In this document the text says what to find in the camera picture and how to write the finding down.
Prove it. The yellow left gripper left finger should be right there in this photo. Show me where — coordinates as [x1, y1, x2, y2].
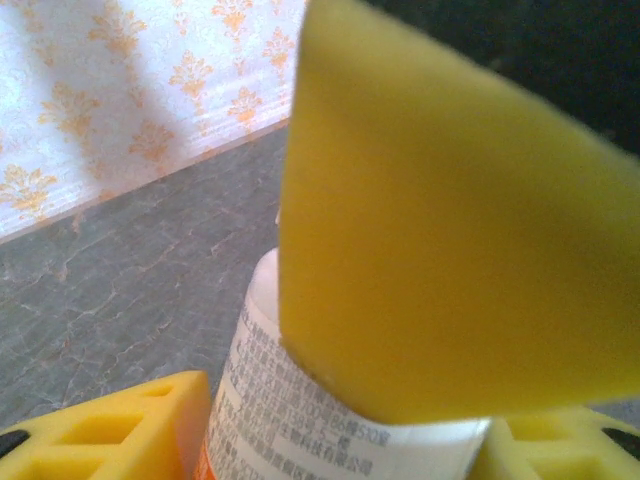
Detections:
[0, 369, 213, 480]

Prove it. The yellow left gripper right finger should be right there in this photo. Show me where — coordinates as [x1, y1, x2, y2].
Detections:
[468, 405, 640, 480]

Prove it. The white pill bottle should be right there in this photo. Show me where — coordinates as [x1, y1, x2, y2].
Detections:
[192, 247, 495, 480]

